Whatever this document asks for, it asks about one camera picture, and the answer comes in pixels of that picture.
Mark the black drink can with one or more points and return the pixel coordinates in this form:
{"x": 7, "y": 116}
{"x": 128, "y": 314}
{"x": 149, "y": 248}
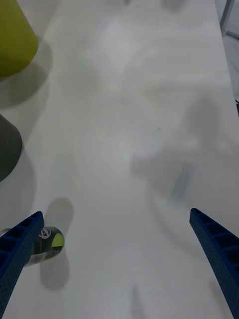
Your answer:
{"x": 49, "y": 245}

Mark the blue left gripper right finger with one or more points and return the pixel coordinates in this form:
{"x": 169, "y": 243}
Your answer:
{"x": 221, "y": 254}

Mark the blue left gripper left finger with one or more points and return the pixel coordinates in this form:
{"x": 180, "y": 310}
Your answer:
{"x": 17, "y": 249}

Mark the grey plastic bin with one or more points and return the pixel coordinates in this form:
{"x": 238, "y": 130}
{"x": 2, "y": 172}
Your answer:
{"x": 8, "y": 149}

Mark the yellow-green plastic bin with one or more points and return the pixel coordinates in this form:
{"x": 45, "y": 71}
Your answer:
{"x": 13, "y": 37}

